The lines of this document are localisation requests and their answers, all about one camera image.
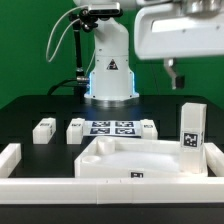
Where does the white front barrier wall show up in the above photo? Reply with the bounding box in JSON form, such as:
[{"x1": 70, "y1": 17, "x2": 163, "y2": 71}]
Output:
[{"x1": 0, "y1": 177, "x2": 224, "y2": 204}]

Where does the black cable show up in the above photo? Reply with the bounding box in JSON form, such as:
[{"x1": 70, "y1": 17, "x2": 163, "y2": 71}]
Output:
[{"x1": 46, "y1": 78, "x2": 81, "y2": 97}]

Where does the white barrier wall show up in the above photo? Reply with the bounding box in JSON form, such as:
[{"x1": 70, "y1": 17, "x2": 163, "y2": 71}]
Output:
[
  {"x1": 0, "y1": 177, "x2": 224, "y2": 204},
  {"x1": 204, "y1": 143, "x2": 224, "y2": 177},
  {"x1": 0, "y1": 143, "x2": 21, "y2": 178}
]

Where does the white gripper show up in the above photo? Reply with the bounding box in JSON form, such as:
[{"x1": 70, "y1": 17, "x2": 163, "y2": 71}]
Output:
[{"x1": 134, "y1": 2, "x2": 224, "y2": 90}]

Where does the white desk top tray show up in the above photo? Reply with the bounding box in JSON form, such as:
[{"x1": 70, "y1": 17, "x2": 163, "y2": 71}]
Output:
[{"x1": 74, "y1": 136, "x2": 208, "y2": 178}]

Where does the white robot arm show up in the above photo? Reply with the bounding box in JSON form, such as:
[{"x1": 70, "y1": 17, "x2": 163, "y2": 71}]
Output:
[{"x1": 73, "y1": 0, "x2": 224, "y2": 107}]

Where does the white left barrier wall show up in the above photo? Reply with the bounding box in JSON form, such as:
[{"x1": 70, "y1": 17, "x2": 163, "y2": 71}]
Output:
[{"x1": 0, "y1": 143, "x2": 21, "y2": 178}]

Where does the white cable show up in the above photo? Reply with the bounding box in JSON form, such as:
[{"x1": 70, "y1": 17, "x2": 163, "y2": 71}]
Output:
[{"x1": 45, "y1": 5, "x2": 88, "y2": 64}]

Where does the fiducial marker sheet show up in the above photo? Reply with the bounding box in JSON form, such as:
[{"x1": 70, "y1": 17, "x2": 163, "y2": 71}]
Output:
[{"x1": 83, "y1": 120, "x2": 141, "y2": 136}]

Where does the white right barrier wall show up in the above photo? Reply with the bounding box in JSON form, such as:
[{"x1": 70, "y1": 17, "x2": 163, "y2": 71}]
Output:
[{"x1": 204, "y1": 143, "x2": 224, "y2": 177}]

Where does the black camera stand pole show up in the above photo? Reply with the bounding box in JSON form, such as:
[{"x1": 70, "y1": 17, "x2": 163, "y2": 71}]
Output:
[{"x1": 69, "y1": 13, "x2": 88, "y2": 103}]

